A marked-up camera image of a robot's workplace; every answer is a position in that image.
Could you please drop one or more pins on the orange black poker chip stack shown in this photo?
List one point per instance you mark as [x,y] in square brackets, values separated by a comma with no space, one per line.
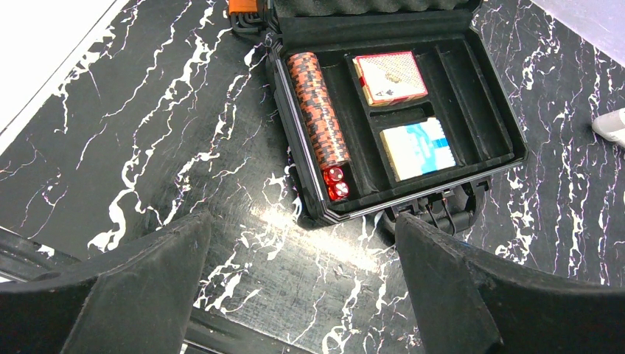
[321,120]

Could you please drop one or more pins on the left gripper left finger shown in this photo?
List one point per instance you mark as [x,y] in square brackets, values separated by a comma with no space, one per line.
[136,298]

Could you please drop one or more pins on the blue playing card box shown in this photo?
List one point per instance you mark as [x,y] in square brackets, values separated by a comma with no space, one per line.
[417,149]

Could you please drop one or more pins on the white PVC pipe frame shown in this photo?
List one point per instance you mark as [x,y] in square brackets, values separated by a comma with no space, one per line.
[610,126]

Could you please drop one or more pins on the red dice in case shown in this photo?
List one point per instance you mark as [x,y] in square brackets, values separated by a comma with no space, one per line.
[334,179]

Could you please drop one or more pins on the black foam-lined poker case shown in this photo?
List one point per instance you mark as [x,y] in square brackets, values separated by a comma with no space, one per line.
[390,106]

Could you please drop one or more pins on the orange hex key set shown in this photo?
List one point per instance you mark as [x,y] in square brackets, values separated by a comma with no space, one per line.
[246,16]

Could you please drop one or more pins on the red playing card box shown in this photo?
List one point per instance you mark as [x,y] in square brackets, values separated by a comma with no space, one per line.
[390,78]

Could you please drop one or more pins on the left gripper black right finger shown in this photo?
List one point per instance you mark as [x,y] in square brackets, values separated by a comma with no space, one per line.
[467,300]

